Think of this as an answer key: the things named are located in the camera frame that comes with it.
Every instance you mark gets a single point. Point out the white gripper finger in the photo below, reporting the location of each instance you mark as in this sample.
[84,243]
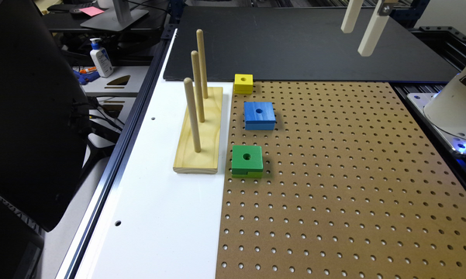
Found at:
[351,15]
[376,26]

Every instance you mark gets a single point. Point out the blue wooden block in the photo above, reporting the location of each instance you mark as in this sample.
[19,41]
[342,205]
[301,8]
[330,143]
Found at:
[259,116]

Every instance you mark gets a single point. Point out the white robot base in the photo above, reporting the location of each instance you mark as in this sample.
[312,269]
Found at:
[446,112]

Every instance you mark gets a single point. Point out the yellow wooden block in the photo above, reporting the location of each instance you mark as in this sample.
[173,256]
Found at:
[243,84]

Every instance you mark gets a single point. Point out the green wooden block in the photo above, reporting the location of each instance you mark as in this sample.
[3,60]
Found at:
[247,161]

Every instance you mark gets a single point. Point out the black mat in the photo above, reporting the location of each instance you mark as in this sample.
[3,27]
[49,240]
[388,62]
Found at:
[299,45]

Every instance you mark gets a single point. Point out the back wooden peg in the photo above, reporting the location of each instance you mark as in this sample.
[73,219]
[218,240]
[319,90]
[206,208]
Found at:
[202,61]

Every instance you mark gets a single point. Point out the wooden peg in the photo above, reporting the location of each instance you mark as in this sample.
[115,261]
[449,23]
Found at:
[202,61]
[192,114]
[198,86]

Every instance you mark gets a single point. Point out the brown perforated pegboard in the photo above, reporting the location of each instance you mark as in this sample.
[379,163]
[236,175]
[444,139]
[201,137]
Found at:
[352,188]

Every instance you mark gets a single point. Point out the middle wooden peg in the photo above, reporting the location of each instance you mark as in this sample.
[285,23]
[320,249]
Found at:
[198,86]

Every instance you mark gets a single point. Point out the front wooden peg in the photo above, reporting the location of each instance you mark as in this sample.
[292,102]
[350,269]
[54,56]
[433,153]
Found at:
[192,114]

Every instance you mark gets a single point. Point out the wooden peg base board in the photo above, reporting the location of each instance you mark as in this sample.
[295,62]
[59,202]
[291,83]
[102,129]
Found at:
[187,161]

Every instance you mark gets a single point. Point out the silver monitor stand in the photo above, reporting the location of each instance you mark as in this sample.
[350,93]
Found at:
[116,17]

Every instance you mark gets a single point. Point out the white lotion pump bottle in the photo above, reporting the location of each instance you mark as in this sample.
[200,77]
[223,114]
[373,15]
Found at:
[100,58]

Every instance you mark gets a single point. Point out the pink sticky note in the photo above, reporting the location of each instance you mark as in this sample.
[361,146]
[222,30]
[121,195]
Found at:
[91,11]

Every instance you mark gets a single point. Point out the blue glue gun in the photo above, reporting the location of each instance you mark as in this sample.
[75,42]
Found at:
[86,75]

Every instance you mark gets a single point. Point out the white table panel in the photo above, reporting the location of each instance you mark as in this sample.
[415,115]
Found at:
[156,223]

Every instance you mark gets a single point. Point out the black office chair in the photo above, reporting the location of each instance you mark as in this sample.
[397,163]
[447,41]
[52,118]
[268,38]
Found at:
[45,153]

